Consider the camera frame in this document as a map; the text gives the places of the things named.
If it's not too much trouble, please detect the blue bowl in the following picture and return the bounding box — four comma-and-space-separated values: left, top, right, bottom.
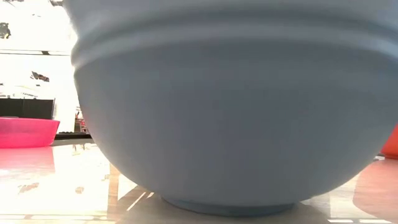
63, 0, 398, 218

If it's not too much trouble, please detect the black aluminium table frame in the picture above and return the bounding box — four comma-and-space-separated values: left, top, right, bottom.
54, 133, 93, 141

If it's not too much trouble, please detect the red bowl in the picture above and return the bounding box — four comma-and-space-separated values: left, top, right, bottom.
380, 123, 398, 160

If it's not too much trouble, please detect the black rectangular panel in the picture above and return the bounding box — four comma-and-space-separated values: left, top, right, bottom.
0, 98, 56, 121

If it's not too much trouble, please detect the pink bowl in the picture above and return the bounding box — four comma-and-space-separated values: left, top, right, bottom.
0, 116, 61, 149

